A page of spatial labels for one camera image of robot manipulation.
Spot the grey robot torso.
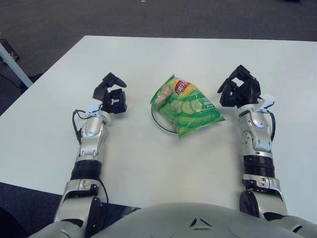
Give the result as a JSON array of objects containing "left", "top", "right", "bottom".
[{"left": 27, "top": 202, "right": 317, "bottom": 238}]

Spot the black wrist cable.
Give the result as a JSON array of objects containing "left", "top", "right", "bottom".
[
  {"left": 72, "top": 110, "right": 85, "bottom": 144},
  {"left": 268, "top": 111, "right": 276, "bottom": 142}
]

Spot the green chips snack bag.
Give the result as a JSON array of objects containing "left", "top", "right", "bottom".
[{"left": 150, "top": 73, "right": 226, "bottom": 140}]

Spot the white table leg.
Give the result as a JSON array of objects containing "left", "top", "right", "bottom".
[{"left": 0, "top": 41, "right": 33, "bottom": 89}]

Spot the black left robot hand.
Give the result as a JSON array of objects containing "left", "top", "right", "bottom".
[{"left": 93, "top": 72, "right": 128, "bottom": 115}]

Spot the white plate with black rim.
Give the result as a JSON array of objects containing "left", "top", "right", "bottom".
[{"left": 151, "top": 104, "right": 179, "bottom": 136}]

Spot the black object on floor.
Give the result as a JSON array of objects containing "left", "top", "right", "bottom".
[{"left": 0, "top": 39, "right": 20, "bottom": 61}]

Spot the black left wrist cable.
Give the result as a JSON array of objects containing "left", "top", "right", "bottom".
[{"left": 72, "top": 110, "right": 85, "bottom": 144}]

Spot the thin black left elbow cable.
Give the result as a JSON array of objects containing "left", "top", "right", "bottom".
[{"left": 99, "top": 182, "right": 109, "bottom": 203}]

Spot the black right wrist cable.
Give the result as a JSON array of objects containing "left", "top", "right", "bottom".
[{"left": 268, "top": 111, "right": 276, "bottom": 142}]

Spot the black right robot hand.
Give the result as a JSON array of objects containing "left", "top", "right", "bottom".
[{"left": 217, "top": 64, "right": 261, "bottom": 109}]

